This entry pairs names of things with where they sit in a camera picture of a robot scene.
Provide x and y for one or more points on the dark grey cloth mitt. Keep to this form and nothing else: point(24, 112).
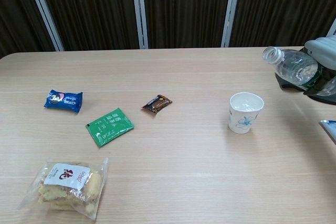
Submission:
point(286, 81)

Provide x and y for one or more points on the brown chocolate snack packet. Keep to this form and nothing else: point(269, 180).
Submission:
point(157, 104)

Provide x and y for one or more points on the black folding screen panel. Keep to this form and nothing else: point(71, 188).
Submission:
point(92, 9)
point(18, 14)
point(183, 6)
point(283, 6)

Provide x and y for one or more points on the clear bag of biscuits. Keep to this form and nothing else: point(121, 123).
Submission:
point(65, 190)

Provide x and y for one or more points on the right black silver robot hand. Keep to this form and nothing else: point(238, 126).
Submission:
point(324, 53)

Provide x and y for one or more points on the transparent plastic water bottle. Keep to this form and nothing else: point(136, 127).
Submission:
point(296, 66)

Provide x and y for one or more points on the blue cookie packet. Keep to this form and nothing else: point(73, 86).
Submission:
point(64, 100)

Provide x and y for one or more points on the blue white toothpaste tube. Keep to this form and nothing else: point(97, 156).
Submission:
point(330, 128)

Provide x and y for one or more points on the white paper cup blue flower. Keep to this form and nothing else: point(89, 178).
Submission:
point(245, 119)

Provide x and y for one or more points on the green sachet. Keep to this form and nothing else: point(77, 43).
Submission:
point(109, 127)

